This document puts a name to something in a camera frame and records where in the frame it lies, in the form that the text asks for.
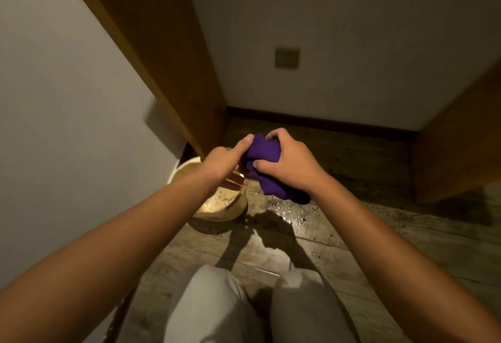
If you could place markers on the person's right forearm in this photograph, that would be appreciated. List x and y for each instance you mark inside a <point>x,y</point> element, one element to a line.
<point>395,260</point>

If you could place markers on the person's left forearm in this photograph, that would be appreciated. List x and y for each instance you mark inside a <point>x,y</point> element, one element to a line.
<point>109,252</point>

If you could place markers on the person's left leg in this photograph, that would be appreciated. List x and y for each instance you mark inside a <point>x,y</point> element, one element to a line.
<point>207,307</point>

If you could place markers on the person's right hand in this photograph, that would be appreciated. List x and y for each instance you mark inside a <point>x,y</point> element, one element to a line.
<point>293,164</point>

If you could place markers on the square wall socket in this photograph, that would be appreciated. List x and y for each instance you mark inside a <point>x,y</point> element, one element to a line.
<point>287,58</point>

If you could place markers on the person's left hand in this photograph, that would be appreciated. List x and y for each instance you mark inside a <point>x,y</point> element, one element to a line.
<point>219,164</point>

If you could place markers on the person's right leg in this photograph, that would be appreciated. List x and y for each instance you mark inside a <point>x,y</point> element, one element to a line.
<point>305,309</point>

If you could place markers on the person's right thumb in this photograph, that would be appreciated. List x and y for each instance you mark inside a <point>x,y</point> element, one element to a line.
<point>264,165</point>

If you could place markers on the low brown wooden cabinet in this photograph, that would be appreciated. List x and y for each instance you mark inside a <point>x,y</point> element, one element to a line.
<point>462,143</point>

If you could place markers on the purple cloth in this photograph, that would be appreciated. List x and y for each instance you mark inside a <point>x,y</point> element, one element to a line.
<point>266,151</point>

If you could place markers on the dark wooden baseboard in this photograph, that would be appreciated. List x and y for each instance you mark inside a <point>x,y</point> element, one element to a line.
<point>332,122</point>

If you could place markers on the person's leg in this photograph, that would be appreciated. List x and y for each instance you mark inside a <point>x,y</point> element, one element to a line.
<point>207,307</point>
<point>305,309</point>

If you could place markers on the cream plastic bucket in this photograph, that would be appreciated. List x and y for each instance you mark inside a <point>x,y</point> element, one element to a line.
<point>219,205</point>

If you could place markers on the tall brown wooden cabinet panel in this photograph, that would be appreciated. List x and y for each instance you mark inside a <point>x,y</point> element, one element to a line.
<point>164,49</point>

